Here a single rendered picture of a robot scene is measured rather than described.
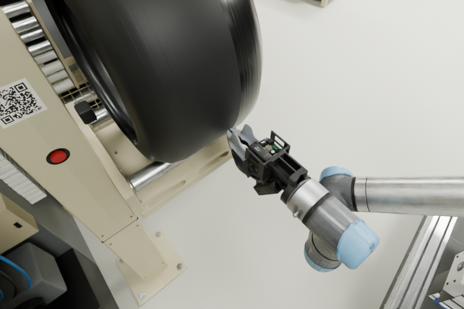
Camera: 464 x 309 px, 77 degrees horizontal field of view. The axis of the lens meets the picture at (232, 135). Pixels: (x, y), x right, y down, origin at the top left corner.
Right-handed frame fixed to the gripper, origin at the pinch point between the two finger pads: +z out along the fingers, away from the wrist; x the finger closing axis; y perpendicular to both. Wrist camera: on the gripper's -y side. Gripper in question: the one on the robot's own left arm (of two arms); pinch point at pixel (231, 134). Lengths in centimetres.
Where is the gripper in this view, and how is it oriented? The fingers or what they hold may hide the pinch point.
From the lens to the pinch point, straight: 66.6
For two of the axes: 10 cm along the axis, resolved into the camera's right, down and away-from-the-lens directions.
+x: -7.7, 5.0, -3.8
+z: -6.3, -6.0, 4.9
